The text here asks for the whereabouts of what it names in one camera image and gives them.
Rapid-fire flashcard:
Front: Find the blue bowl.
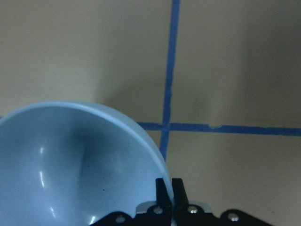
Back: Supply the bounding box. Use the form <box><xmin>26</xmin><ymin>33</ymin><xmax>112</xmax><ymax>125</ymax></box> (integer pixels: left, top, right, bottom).
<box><xmin>0</xmin><ymin>101</ymin><xmax>174</xmax><ymax>226</ymax></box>

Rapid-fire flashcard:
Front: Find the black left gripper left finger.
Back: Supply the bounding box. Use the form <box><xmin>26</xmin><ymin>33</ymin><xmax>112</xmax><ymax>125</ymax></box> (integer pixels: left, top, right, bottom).
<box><xmin>155</xmin><ymin>178</ymin><xmax>172</xmax><ymax>226</ymax></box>

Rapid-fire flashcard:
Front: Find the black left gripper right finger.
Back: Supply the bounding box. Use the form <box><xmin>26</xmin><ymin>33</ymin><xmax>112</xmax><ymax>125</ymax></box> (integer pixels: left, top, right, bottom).
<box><xmin>172</xmin><ymin>178</ymin><xmax>189</xmax><ymax>226</ymax></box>

